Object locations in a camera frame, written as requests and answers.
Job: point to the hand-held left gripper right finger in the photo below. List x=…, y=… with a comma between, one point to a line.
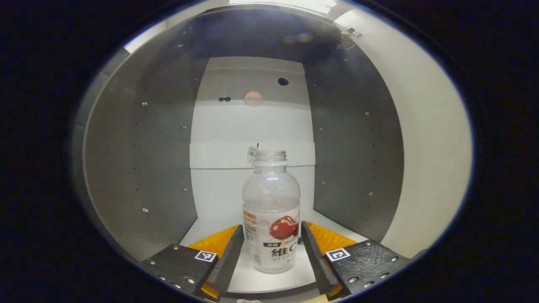
x=316, y=256

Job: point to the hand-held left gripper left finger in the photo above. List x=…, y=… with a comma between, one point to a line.
x=229, y=256

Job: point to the clear plastic bottle red label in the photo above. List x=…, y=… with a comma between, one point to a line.
x=271, y=198

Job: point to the white cabinet shelf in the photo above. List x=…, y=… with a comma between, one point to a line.
x=210, y=227

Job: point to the metal door hinge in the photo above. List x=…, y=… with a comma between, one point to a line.
x=348, y=40

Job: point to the large ceiling light panel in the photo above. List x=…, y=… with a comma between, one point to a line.
x=286, y=4

